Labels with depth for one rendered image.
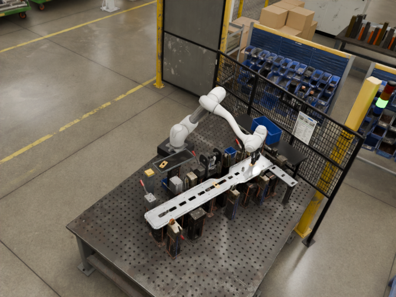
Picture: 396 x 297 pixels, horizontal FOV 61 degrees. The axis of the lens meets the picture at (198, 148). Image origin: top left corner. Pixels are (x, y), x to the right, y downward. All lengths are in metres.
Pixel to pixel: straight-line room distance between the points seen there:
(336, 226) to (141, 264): 2.52
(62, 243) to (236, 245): 1.90
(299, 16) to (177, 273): 5.80
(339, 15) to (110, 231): 7.83
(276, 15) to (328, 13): 2.60
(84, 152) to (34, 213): 1.10
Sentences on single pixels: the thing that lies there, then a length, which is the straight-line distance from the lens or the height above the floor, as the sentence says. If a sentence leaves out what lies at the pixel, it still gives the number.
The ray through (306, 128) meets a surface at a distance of 3.48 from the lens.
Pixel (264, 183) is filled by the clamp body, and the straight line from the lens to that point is 3.19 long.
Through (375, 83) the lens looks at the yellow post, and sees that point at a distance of 3.05.
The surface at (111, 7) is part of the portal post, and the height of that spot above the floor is 0.06.
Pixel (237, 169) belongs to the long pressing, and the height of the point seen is 1.00.
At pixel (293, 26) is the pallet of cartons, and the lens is 7.54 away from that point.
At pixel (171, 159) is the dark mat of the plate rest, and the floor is 1.16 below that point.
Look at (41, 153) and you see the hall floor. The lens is 5.04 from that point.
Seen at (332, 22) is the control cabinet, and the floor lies 0.38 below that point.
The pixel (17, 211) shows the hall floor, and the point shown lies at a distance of 4.41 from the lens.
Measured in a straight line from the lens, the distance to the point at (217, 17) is 5.07.
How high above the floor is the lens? 3.23
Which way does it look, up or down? 41 degrees down
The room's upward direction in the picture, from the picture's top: 7 degrees clockwise
